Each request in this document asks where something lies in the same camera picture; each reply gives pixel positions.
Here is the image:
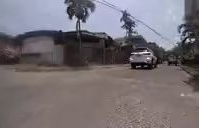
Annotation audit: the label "reddish bush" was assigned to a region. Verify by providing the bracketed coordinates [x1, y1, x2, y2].
[0, 45, 22, 65]

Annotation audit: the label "low building with pale wall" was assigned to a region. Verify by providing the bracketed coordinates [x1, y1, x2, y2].
[16, 29, 122, 66]

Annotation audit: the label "row of trees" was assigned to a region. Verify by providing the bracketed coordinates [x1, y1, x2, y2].
[173, 0, 199, 67]

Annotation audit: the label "white car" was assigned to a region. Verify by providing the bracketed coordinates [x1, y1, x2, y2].
[129, 47, 159, 70]

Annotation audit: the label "grey concrete road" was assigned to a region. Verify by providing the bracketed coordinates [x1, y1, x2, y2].
[0, 62, 199, 128]

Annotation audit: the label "tall palm tree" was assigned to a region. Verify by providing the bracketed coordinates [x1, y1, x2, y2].
[63, 0, 97, 66]

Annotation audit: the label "dark vehicle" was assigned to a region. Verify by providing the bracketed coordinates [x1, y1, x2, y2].
[167, 54, 179, 67]

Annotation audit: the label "overhead wires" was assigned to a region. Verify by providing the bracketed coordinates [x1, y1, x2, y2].
[92, 0, 177, 45]

